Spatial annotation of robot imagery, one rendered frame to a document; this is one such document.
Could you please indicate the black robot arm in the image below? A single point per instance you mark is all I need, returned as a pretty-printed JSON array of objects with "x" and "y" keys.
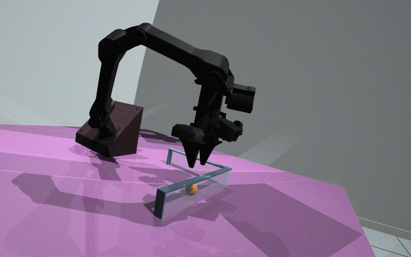
[{"x": 210, "y": 68}]

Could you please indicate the clear l-shaped low wall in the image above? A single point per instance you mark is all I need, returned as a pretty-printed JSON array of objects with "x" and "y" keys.
[{"x": 182, "y": 198}]

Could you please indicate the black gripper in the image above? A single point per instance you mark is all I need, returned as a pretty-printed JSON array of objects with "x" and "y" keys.
[{"x": 196, "y": 136}]

